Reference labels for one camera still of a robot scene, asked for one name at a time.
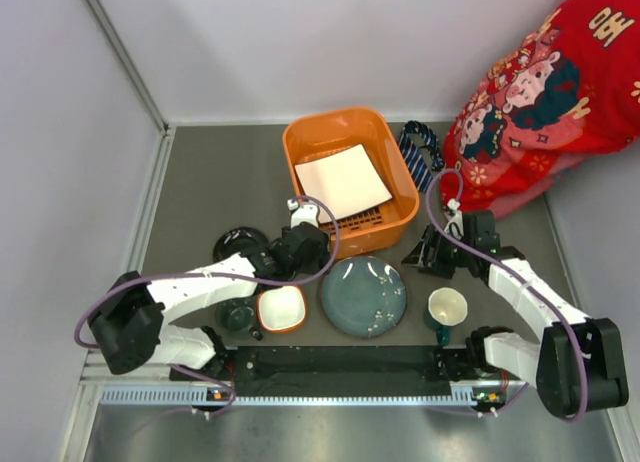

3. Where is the black round plate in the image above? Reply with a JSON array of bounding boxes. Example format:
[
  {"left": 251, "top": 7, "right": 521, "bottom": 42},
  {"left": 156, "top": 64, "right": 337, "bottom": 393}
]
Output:
[{"left": 212, "top": 226, "right": 269, "bottom": 263}]

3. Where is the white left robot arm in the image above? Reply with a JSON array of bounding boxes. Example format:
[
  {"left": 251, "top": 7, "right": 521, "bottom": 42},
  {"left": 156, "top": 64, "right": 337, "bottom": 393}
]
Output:
[{"left": 87, "top": 222, "right": 330, "bottom": 379}]

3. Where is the blue-grey round plate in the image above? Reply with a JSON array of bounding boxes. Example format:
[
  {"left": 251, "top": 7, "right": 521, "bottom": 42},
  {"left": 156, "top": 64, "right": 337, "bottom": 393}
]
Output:
[{"left": 320, "top": 256, "right": 408, "bottom": 339}]

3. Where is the white square bowl orange rim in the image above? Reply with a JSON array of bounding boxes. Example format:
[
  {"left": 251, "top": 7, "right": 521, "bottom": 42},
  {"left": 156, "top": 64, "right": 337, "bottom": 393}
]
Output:
[{"left": 257, "top": 286, "right": 307, "bottom": 333}]

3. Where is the aluminium frame rail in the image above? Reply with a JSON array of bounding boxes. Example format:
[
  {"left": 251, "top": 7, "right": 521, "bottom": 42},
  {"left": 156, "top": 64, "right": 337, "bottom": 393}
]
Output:
[{"left": 59, "top": 0, "right": 176, "bottom": 462}]

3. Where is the green mug white inside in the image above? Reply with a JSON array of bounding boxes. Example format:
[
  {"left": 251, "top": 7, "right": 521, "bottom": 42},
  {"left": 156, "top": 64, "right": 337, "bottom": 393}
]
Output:
[{"left": 423, "top": 287, "right": 468, "bottom": 346}]

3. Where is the orange plastic bin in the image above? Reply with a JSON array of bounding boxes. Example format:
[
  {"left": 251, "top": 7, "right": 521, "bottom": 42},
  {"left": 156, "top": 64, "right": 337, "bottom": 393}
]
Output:
[{"left": 282, "top": 107, "right": 420, "bottom": 258}]

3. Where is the black base bar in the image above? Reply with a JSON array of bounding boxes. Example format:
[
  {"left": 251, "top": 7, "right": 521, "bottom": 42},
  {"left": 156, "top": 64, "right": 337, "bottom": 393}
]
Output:
[{"left": 169, "top": 345, "right": 529, "bottom": 398}]

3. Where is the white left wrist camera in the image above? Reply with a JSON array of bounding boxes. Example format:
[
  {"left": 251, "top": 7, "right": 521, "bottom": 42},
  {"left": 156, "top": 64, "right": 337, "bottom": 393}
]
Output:
[{"left": 287, "top": 198, "right": 320, "bottom": 229}]

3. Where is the white square plate black rim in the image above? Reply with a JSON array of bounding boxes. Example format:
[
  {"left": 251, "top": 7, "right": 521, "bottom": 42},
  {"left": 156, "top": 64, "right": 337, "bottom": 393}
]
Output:
[{"left": 295, "top": 144, "right": 392, "bottom": 220}]

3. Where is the red patterned cloth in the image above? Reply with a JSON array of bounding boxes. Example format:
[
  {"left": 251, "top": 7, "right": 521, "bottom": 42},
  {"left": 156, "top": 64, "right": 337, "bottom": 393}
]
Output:
[{"left": 439, "top": 0, "right": 639, "bottom": 217}]

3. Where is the blue striped necktie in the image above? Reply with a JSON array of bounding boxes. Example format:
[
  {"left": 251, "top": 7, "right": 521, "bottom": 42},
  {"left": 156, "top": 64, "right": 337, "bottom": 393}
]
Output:
[{"left": 397, "top": 120, "right": 445, "bottom": 193}]

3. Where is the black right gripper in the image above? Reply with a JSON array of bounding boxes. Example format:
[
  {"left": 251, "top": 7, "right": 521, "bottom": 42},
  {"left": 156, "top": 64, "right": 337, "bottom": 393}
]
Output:
[{"left": 402, "top": 223, "right": 475, "bottom": 278}]

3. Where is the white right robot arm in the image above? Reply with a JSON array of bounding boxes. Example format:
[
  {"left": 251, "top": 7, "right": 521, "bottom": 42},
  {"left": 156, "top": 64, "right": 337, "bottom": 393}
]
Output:
[{"left": 402, "top": 211, "right": 629, "bottom": 420}]

